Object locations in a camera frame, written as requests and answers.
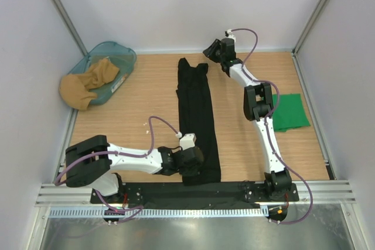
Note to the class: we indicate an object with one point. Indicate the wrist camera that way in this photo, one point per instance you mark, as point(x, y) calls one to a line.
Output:
point(186, 141)
point(229, 34)

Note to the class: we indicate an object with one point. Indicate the white slotted cable duct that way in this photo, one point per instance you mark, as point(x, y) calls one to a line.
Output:
point(103, 212)

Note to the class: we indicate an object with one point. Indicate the black tank top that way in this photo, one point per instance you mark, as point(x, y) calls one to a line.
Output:
point(196, 116)

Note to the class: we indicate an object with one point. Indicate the tan tank top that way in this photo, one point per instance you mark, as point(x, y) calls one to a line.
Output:
point(75, 88)

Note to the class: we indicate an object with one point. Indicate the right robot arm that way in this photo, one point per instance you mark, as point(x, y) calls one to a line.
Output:
point(257, 108)

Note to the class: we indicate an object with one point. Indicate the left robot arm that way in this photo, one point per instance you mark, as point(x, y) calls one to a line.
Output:
point(92, 162)

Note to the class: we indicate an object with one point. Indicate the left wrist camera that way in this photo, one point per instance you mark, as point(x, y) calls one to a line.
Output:
point(186, 141)

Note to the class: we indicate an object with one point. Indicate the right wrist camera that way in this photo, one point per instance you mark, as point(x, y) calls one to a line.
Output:
point(229, 34)

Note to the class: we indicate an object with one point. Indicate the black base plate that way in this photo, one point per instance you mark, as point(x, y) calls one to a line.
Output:
point(214, 196)

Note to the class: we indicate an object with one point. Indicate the blue plastic basket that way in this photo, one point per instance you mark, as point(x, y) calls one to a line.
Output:
point(122, 57)

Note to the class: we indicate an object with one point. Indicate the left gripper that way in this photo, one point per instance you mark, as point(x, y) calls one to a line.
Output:
point(194, 171)

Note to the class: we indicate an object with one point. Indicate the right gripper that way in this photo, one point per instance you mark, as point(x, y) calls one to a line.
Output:
point(208, 52)

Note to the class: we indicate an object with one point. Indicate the green tank top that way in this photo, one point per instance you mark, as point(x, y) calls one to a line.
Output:
point(290, 113)

